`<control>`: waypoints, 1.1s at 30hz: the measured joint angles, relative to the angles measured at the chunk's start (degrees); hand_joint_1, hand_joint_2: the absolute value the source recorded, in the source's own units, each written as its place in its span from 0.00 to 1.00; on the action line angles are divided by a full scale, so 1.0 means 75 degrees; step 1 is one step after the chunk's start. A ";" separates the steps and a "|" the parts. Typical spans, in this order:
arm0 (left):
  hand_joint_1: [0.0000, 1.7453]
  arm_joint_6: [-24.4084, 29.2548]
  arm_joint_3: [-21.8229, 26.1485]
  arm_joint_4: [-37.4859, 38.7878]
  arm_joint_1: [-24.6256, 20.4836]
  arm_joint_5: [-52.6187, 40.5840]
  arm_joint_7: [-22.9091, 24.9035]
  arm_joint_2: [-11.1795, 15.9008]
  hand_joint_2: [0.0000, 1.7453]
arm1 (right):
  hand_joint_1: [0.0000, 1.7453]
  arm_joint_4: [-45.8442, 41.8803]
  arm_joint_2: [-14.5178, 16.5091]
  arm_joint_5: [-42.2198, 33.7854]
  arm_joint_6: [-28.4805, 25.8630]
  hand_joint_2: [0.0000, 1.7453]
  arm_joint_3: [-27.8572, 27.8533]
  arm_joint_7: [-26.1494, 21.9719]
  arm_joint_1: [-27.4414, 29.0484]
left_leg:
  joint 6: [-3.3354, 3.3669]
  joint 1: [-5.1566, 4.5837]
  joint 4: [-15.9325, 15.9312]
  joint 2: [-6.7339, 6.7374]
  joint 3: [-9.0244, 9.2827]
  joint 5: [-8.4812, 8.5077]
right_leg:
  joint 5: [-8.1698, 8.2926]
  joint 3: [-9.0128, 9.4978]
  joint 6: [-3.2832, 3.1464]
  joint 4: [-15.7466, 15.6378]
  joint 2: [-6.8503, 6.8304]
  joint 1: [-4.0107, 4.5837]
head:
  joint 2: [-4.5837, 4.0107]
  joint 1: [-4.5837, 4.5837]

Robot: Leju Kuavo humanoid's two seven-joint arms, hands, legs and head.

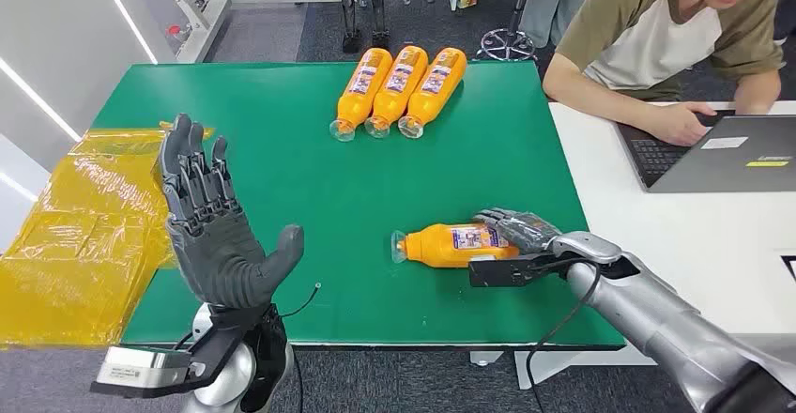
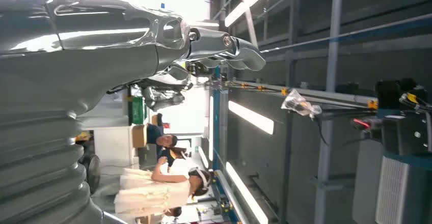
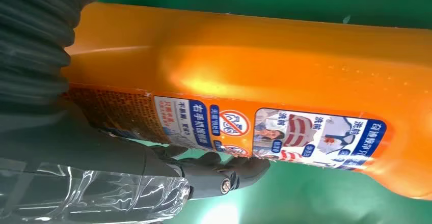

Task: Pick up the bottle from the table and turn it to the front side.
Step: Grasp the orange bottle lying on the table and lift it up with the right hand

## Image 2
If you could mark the white cabinet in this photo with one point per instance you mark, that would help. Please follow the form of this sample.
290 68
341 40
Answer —
111 145

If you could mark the person with white headset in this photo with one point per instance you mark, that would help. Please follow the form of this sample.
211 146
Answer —
152 192

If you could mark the green plastic crate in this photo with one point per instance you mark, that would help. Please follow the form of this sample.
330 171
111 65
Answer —
136 110

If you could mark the person in dark top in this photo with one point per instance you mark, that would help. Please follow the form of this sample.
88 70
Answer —
156 134

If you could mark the aluminium rail with yellow clips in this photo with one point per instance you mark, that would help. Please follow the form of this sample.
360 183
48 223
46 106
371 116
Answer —
324 96

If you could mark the grey metal beam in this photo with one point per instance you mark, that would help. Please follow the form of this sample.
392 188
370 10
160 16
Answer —
332 47

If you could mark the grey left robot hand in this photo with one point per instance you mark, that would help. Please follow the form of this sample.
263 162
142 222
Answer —
84 57

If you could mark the brown cardboard box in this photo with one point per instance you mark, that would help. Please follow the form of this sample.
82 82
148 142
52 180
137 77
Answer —
139 136

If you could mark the clear plastic bag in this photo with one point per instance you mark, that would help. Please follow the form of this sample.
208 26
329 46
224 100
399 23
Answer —
298 104

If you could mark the person with white visor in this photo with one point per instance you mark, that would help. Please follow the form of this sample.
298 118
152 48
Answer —
173 155

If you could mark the long ceiling light panel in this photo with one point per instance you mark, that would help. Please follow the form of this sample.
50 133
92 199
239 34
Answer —
243 4
244 192
251 117

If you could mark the blue metal column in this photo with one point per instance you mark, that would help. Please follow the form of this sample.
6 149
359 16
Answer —
216 121

